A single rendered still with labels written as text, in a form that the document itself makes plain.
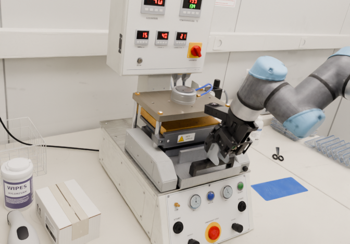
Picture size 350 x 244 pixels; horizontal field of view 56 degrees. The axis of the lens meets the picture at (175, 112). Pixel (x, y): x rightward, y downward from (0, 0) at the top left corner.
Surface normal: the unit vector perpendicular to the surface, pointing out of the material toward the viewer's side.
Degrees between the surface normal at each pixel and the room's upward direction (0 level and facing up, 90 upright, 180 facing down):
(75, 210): 1
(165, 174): 41
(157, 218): 90
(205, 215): 65
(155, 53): 90
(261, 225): 0
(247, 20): 90
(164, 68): 90
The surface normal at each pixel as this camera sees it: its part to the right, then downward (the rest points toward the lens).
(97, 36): 0.59, 0.40
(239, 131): -0.84, 0.10
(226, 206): 0.53, -0.01
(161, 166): 0.44, -0.42
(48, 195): 0.18, -0.90
